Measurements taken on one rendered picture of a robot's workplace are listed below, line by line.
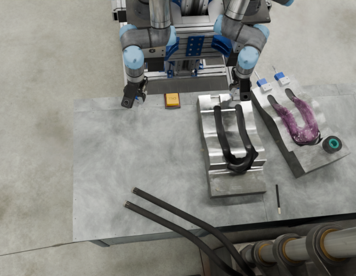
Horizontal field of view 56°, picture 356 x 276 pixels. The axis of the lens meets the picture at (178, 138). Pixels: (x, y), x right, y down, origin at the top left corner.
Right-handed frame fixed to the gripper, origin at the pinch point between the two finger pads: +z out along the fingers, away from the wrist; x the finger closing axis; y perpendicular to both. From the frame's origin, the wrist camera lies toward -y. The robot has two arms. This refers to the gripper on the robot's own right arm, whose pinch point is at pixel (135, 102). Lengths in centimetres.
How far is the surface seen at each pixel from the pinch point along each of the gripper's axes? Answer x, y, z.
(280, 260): -71, -48, -33
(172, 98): -13.9, 14.4, 11.3
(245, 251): -70, -42, 12
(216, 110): -36.7, 14.5, 6.5
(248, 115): -52, 18, 6
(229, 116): -43.8, 13.6, 6.4
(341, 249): -72, -46, -67
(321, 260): -71, -48, -59
